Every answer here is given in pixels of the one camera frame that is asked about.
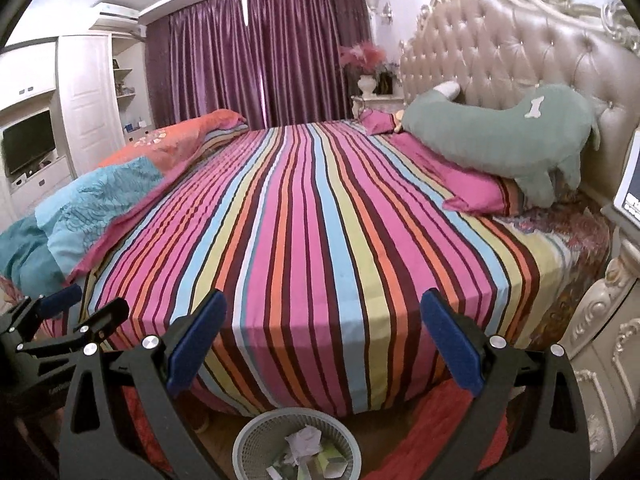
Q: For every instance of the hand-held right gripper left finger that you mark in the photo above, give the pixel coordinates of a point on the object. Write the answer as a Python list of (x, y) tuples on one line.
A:
[(196, 345)]

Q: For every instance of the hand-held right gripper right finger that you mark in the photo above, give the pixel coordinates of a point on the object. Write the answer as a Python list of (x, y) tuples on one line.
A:
[(452, 345)]

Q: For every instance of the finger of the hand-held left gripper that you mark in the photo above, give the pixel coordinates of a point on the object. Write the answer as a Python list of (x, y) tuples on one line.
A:
[(60, 297), (107, 317)]

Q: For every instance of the white plastic mesh waste basket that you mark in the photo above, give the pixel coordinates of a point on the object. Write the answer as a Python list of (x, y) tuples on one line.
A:
[(250, 440)]

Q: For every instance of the large white paper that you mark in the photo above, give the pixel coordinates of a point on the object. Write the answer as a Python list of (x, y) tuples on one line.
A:
[(302, 441)]

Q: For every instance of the light green cardboard box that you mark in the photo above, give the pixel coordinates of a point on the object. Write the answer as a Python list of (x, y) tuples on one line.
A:
[(334, 460), (311, 471)]

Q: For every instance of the blue patterned blanket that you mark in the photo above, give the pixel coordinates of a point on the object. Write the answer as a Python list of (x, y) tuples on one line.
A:
[(85, 215)]

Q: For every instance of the striped colourful bed sheet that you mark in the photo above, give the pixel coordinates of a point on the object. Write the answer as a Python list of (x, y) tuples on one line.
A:
[(325, 270)]

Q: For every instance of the floral patterned mattress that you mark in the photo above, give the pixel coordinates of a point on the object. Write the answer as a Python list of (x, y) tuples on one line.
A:
[(570, 250)]

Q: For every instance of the black television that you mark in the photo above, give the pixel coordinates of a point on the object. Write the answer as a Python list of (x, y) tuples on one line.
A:
[(27, 142)]

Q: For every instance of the ornate cream nightstand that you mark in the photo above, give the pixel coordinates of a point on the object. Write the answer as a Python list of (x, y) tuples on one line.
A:
[(610, 370)]

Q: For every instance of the large pink pillow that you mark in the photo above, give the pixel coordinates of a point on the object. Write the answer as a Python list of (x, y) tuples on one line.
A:
[(465, 185)]

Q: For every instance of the orange floral duvet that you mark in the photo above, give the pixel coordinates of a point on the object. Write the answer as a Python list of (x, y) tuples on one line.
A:
[(175, 140)]

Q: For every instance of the white wardrobe cabinet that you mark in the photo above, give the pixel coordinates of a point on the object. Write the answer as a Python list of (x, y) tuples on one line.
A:
[(87, 105)]

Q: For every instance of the green dog-shaped plush pillow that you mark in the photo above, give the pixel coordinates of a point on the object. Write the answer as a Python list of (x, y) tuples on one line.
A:
[(480, 135)]

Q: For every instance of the small yellow plush toy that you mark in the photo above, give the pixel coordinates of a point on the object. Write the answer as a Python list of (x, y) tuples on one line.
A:
[(398, 121)]

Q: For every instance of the small pink pillow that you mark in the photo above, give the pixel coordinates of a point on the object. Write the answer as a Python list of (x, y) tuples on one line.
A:
[(379, 121)]

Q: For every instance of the open laptop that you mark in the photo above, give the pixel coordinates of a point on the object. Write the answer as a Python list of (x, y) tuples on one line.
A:
[(631, 185)]

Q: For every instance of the small cream bedside table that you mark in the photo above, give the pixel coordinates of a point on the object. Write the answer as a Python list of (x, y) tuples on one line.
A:
[(372, 102)]

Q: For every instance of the white vase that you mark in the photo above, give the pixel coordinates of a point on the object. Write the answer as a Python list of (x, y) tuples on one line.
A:
[(366, 85)]

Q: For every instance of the purple curtain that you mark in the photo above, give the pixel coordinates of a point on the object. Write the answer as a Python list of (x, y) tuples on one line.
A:
[(310, 50), (205, 60)]

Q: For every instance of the white air conditioner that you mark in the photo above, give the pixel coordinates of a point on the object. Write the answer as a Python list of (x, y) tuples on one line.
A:
[(120, 14)]

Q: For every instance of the pink feather flowers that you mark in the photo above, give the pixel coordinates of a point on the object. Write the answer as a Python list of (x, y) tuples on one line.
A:
[(362, 59)]

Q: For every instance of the tufted beige ornate headboard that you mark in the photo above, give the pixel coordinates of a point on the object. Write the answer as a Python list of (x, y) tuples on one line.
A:
[(510, 45)]

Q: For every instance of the wall lamp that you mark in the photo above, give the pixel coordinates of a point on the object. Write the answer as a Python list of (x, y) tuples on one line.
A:
[(381, 9)]

